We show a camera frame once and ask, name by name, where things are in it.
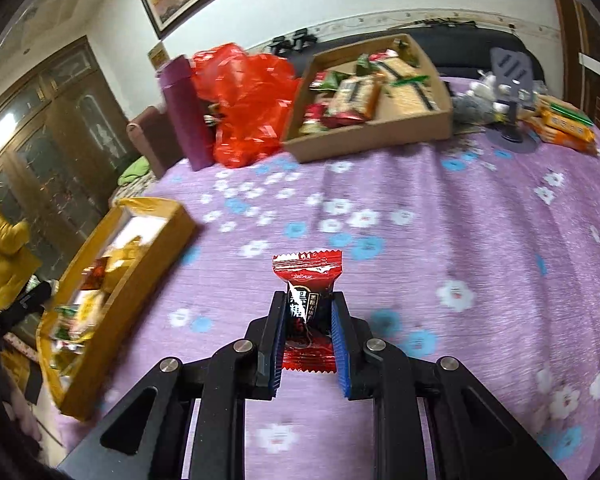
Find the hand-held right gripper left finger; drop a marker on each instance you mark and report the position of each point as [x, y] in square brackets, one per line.
[277, 345]

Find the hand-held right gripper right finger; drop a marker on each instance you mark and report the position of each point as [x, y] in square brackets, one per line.
[340, 350]

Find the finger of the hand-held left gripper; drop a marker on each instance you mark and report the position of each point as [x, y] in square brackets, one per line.
[30, 296]

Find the red and black candy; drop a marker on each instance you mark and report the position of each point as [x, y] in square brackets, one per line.
[305, 280]

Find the yellow-edged white box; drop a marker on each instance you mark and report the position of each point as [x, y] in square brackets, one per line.
[145, 270]

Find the heap of mixed snack packets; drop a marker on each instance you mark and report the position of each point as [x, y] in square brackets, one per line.
[90, 305]

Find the wooden glass-door cabinet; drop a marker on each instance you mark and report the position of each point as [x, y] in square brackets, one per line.
[70, 150]

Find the green cloth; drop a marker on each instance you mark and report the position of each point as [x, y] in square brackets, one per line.
[135, 170]

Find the purple floral cloth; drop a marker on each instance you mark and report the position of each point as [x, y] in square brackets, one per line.
[430, 210]

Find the brown armchair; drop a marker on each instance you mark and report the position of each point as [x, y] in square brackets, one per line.
[150, 140]

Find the cardboard box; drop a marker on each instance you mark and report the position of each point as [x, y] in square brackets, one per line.
[380, 135]

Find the purple bottle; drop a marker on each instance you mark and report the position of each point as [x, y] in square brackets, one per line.
[185, 115]

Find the red plastic bag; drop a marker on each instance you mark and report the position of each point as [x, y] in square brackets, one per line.
[250, 105]

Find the pile of cracker packets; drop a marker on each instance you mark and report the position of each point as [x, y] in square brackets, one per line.
[355, 95]

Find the white plush toy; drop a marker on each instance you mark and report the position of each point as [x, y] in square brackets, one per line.
[485, 90]

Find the orange snack packet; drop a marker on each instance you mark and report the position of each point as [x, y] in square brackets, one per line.
[567, 135]
[570, 110]

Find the black sofa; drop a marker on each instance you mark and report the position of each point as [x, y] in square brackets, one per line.
[470, 50]

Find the grey phone stand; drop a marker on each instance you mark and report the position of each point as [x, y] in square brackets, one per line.
[510, 65]

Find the yellow wall sticker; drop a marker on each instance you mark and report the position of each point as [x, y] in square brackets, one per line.
[156, 55]

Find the wooden door frame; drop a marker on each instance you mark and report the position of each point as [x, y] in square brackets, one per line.
[575, 20]

